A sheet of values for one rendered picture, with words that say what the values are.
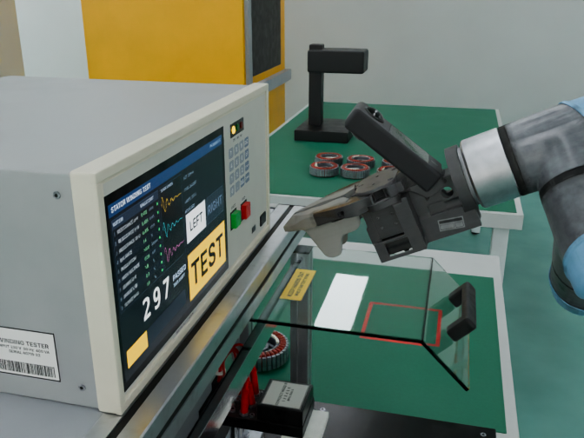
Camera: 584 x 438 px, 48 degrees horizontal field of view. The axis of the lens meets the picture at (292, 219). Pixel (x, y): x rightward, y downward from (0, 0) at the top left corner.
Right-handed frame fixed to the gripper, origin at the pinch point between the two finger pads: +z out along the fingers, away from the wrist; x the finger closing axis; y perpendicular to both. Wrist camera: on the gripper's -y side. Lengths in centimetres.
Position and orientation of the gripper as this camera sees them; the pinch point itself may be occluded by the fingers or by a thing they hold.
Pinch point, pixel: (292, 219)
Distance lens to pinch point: 74.6
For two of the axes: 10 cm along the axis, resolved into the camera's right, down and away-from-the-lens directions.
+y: 4.1, 8.9, 2.2
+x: 2.4, -3.4, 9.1
